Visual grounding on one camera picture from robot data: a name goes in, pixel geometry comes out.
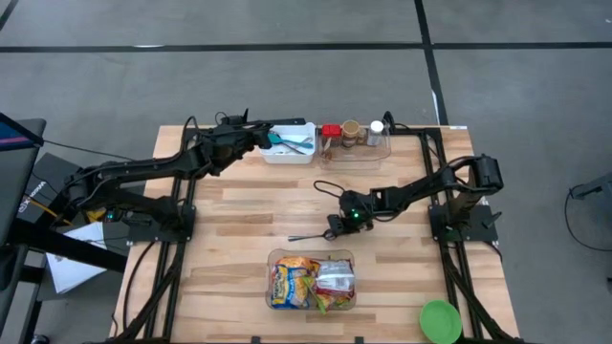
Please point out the red-capped spice jar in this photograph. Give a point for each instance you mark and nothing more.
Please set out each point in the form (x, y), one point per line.
(331, 131)

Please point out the blue ramen packet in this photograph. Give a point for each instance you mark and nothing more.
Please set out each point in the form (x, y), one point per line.
(287, 286)

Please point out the black clamp mount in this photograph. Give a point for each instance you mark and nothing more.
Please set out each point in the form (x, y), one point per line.
(282, 121)

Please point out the black power device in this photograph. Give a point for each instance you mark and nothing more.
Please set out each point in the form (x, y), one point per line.
(112, 215)

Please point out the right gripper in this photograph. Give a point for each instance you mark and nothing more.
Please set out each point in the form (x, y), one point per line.
(356, 210)

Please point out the clear plastic bin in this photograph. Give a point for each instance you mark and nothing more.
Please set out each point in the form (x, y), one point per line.
(313, 252)
(363, 155)

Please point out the red Maruchan ramen packet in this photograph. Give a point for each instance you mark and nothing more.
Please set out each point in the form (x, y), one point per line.
(335, 279)

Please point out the black cardboard box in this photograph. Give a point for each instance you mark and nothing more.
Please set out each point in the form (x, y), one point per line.
(43, 186)

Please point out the spice jar golden contents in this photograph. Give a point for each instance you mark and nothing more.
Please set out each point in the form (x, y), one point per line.
(351, 130)

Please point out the black spoon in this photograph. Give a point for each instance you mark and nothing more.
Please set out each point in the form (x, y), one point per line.
(306, 237)

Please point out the lime chili ramen packet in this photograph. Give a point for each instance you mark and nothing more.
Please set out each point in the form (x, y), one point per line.
(342, 302)
(315, 298)

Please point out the white-lidded spice jar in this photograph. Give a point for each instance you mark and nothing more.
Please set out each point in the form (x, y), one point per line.
(376, 129)

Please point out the green bowl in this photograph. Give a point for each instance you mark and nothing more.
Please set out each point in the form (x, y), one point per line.
(440, 321)

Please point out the black stand bar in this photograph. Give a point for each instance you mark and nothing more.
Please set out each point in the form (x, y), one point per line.
(72, 248)

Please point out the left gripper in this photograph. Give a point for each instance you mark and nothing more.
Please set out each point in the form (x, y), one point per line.
(232, 139)

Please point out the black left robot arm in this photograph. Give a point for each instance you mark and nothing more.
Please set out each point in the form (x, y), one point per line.
(143, 169)

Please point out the white paper sheet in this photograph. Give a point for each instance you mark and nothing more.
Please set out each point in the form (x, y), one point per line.
(72, 267)

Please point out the black metal rig frame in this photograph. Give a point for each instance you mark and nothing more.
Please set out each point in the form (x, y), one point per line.
(432, 143)

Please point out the white plastic bin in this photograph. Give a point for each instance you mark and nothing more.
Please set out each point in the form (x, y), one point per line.
(287, 155)

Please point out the black monitor screen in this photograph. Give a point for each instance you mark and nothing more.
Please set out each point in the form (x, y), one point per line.
(14, 167)

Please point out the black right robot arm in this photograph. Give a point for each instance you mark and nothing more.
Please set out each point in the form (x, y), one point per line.
(430, 186)

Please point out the teal plastic spatula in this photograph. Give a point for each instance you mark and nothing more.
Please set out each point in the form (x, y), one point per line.
(277, 139)

